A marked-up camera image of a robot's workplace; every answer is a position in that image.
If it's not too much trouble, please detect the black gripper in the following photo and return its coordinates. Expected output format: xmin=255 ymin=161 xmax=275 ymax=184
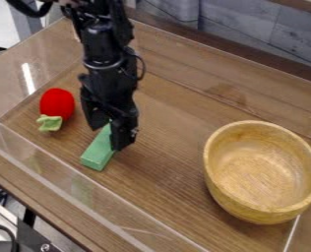
xmin=78 ymin=62 xmax=139 ymax=151

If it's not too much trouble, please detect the black cable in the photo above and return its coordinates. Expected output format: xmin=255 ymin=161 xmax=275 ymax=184
xmin=5 ymin=0 xmax=54 ymax=19

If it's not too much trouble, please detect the red plush strawberry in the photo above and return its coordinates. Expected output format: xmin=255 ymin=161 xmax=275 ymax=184
xmin=37 ymin=88 xmax=76 ymax=132

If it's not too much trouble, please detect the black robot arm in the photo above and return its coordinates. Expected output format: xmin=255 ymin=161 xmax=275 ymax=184
xmin=65 ymin=0 xmax=145 ymax=151

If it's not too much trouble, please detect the green rectangular block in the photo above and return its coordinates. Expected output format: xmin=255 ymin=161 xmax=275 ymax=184
xmin=81 ymin=125 xmax=116 ymax=171

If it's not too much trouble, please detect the brown wooden bowl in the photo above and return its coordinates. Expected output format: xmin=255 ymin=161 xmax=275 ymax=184
xmin=203 ymin=120 xmax=311 ymax=224

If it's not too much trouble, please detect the black equipment under table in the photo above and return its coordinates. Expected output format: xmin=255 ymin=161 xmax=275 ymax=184
xmin=0 ymin=220 xmax=64 ymax=252

